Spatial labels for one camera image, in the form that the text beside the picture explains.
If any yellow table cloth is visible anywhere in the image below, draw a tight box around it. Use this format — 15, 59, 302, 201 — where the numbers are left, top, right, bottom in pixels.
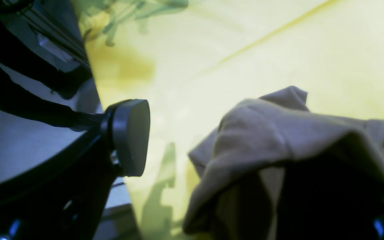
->
72, 0, 384, 240

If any brown T-shirt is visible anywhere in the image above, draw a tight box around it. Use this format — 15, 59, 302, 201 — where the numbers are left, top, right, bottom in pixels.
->
183, 86, 384, 240

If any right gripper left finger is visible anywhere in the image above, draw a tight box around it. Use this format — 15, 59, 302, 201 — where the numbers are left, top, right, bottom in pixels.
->
0, 99, 151, 240

